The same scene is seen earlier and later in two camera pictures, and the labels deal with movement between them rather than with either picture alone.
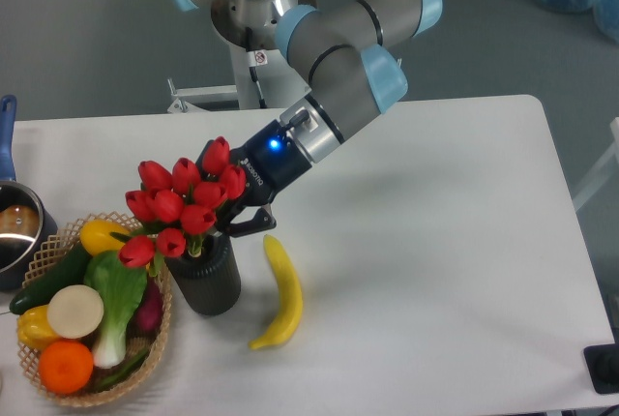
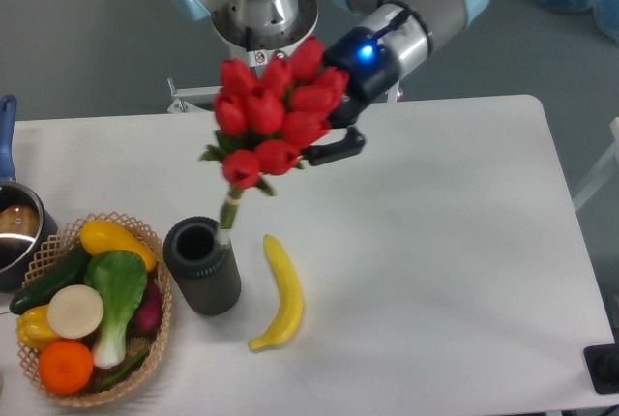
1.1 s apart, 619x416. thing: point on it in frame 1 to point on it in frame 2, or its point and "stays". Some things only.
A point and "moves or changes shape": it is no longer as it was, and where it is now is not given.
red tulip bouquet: [175, 209] moves or changes shape
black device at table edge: [604, 365] stays
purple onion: [147, 320] stays
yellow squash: [96, 238] stays
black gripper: [269, 159] to [373, 73]
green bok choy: [122, 289] stays
